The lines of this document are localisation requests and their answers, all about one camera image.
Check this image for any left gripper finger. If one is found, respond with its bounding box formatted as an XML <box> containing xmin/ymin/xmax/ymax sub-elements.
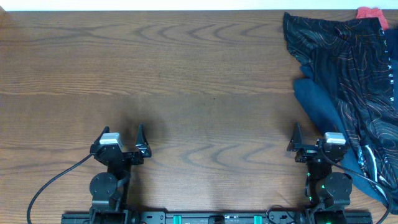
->
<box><xmin>99</xmin><ymin>126</ymin><xmax>109</xmax><ymax>138</ymax></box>
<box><xmin>136</xmin><ymin>123</ymin><xmax>152</xmax><ymax>158</ymax></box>

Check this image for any black patterned cycling jersey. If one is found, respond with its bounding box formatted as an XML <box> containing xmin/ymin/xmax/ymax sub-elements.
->
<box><xmin>283</xmin><ymin>13</ymin><xmax>397</xmax><ymax>199</ymax></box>

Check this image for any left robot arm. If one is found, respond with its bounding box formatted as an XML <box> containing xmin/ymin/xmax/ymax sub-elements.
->
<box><xmin>89</xmin><ymin>124</ymin><xmax>152</xmax><ymax>224</ymax></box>

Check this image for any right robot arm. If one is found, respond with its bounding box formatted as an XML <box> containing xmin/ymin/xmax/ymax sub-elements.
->
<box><xmin>287</xmin><ymin>123</ymin><xmax>353</xmax><ymax>224</ymax></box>

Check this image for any navy blue garment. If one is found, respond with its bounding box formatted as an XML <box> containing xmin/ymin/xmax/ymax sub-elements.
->
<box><xmin>294</xmin><ymin>29</ymin><xmax>397</xmax><ymax>215</ymax></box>

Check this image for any red cloth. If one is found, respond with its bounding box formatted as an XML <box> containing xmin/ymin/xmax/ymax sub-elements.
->
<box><xmin>356</xmin><ymin>7</ymin><xmax>389</xmax><ymax>30</ymax></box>

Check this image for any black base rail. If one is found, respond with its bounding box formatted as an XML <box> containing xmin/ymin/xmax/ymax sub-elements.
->
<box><xmin>61</xmin><ymin>210</ymin><xmax>373</xmax><ymax>224</ymax></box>

